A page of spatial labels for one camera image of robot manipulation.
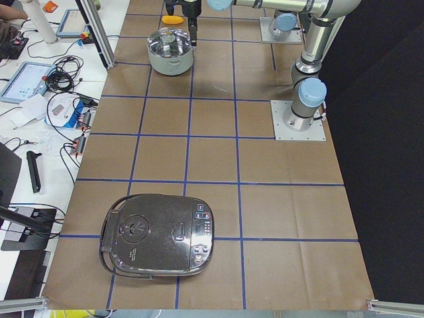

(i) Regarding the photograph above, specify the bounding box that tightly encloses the glass pot lid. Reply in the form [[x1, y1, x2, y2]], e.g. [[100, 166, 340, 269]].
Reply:
[[147, 27, 191, 58]]

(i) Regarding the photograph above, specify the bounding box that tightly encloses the yellow corn cob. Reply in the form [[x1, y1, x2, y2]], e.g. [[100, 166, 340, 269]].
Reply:
[[162, 15, 184, 25]]

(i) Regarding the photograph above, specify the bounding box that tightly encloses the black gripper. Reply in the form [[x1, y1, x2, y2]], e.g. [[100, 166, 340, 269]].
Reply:
[[164, 0, 201, 46]]

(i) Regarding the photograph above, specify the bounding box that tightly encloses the blue white box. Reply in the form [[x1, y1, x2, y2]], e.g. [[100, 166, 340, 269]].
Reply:
[[44, 93, 85, 129]]

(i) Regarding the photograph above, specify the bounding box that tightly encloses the silver rice cooker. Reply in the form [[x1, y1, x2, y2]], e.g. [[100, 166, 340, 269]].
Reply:
[[99, 193, 214, 279]]

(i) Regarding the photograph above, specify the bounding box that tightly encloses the pale green electric pot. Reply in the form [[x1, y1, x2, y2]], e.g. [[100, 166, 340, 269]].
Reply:
[[147, 46, 194, 76]]

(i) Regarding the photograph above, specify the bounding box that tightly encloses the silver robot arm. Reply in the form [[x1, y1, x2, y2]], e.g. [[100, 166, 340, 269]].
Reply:
[[164, 1, 297, 46], [207, 1, 360, 131]]

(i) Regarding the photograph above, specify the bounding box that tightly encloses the teach pendant tablet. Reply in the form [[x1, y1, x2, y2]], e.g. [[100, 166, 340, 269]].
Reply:
[[1, 61, 56, 104], [56, 9, 88, 38]]

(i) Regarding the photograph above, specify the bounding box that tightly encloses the grey usb hub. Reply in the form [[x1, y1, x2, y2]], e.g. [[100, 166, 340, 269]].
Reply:
[[69, 134, 87, 157]]

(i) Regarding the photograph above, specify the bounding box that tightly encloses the near teach pendant tablet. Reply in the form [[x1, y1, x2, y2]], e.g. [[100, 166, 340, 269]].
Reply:
[[1, 61, 56, 104]]

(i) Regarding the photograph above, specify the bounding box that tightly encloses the far teach pendant tablet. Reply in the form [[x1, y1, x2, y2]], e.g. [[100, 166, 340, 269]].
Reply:
[[56, 9, 88, 38]]

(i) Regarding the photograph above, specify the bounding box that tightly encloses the black cable bundle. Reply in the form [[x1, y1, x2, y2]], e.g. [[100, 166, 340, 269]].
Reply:
[[46, 55, 83, 93]]

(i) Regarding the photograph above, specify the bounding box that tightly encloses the black bar tool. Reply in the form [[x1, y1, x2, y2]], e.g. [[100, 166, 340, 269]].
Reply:
[[26, 150, 42, 193]]

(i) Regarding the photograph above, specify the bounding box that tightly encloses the black monitor stand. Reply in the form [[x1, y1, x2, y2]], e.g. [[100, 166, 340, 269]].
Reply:
[[1, 144, 56, 251]]

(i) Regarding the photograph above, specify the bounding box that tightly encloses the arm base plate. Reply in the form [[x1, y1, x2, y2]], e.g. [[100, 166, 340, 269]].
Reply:
[[259, 17, 302, 44], [270, 100, 327, 142]]

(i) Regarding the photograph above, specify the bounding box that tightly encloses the aluminium frame post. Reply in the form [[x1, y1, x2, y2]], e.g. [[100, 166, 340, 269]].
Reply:
[[76, 0, 116, 70]]

